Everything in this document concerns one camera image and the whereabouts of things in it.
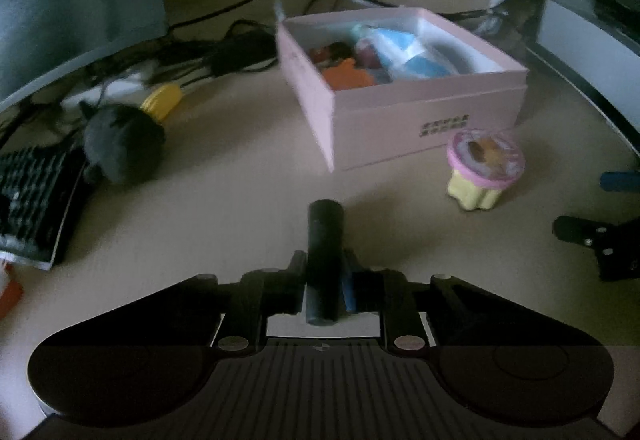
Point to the wooden desktop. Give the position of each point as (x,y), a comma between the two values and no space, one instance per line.
(225,200)

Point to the pink cardboard box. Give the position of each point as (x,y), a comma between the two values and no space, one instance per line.
(400,120)

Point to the white power strip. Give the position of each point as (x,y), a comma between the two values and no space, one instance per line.
(115,85)

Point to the yellow ribbed toy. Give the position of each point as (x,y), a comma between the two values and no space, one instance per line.
(162,101)

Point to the black mechanical keyboard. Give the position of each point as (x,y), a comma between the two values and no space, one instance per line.
(35,200)

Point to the black plush toy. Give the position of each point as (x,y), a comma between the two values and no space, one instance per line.
(125,145)

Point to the pink and yellow cupcake toy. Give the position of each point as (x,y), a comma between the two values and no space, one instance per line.
(482,165)

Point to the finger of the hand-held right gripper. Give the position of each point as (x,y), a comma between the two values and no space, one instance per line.
(575,230)
(622,182)

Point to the black cylinder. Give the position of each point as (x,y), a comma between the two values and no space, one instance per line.
(325,260)

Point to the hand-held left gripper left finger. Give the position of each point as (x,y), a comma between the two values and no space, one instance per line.
(295,280)

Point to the red and white rocket toy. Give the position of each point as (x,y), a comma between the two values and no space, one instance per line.
(9,297)

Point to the orange toy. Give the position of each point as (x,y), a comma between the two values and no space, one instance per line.
(347,75)

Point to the blue and white tissue pack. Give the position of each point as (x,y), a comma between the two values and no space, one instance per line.
(415,55)

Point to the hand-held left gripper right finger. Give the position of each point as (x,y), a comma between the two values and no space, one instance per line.
(350,295)

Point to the black power adapter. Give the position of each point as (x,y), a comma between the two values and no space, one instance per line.
(240,52)

